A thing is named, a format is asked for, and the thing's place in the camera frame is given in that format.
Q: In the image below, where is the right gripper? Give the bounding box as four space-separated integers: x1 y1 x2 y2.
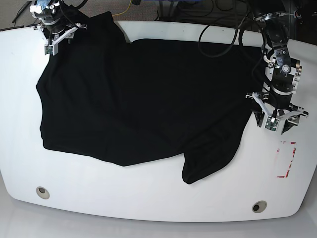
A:
34 22 87 46

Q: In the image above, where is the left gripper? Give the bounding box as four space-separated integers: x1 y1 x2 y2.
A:
246 92 309 135

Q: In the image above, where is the black t-shirt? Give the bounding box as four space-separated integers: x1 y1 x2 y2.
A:
36 12 261 184

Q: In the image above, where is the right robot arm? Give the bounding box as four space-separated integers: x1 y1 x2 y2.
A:
30 0 87 48

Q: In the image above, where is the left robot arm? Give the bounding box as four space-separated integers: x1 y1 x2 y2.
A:
233 0 309 133

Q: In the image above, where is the red tape rectangle marking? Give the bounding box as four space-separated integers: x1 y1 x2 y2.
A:
274 141 297 179

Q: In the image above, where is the right table grommet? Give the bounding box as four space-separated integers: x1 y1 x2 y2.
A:
252 200 267 213

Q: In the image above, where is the table grommet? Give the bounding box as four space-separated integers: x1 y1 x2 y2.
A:
252 200 267 213
36 186 50 200

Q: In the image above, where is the left table grommet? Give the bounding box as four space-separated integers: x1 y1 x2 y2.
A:
36 186 50 200

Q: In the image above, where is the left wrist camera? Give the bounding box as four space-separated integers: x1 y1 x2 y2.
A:
265 116 279 131

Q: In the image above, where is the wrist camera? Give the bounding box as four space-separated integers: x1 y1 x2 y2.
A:
265 116 279 131
44 44 58 56

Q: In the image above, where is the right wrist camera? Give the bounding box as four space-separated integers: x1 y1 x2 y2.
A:
44 44 58 56

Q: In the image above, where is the yellow cable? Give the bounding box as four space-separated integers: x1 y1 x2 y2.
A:
111 0 136 18

